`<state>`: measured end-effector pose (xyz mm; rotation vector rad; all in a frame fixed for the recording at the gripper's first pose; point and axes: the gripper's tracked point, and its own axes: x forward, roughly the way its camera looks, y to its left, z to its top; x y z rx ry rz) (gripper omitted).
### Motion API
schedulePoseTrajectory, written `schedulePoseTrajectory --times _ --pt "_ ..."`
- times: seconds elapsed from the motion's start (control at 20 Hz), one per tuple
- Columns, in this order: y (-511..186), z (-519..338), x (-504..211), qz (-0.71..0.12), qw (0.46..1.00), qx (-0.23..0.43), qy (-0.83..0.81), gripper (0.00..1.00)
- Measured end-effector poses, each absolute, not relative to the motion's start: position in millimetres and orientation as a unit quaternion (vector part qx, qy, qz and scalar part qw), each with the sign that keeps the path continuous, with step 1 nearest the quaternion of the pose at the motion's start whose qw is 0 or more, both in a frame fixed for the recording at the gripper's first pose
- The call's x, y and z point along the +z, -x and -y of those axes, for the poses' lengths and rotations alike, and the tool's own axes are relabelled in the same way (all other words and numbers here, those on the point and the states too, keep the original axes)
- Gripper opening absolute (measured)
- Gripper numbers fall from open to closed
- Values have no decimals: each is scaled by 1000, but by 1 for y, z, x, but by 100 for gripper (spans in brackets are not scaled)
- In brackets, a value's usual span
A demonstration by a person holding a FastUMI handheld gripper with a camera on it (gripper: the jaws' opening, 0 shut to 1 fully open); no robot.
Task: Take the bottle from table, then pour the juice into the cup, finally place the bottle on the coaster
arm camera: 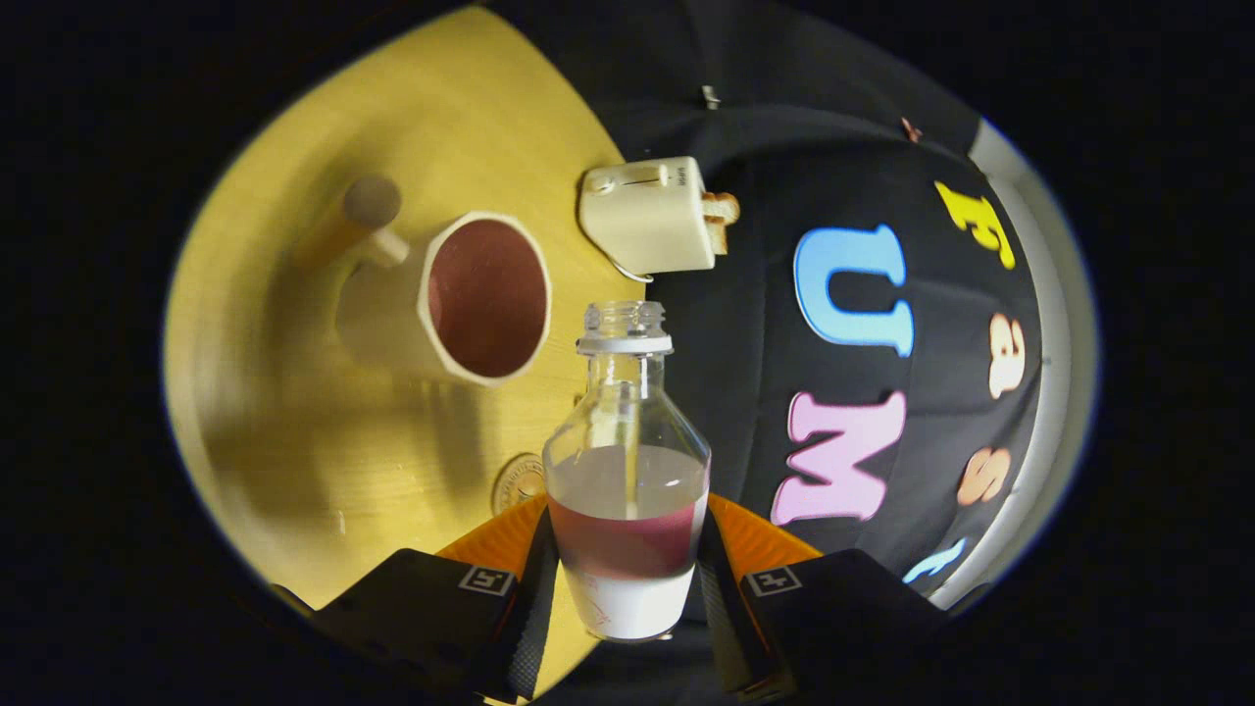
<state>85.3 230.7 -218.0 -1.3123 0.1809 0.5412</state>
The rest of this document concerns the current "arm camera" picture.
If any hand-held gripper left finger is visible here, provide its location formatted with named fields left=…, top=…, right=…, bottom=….
left=270, top=493, right=561, bottom=705

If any wooden table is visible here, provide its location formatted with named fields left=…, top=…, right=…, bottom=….
left=162, top=5, right=648, bottom=702

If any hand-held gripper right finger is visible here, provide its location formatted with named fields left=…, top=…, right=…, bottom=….
left=698, top=493, right=972, bottom=703

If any beige cup with handle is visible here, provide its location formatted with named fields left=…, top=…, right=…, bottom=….
left=294, top=175, right=553, bottom=387

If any clear juice bottle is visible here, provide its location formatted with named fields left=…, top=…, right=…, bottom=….
left=542, top=300, right=713, bottom=643

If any cream toaster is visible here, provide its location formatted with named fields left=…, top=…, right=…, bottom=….
left=578, top=156, right=717, bottom=276

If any round wooden coaster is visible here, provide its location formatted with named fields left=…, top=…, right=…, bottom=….
left=492, top=452, right=547, bottom=516

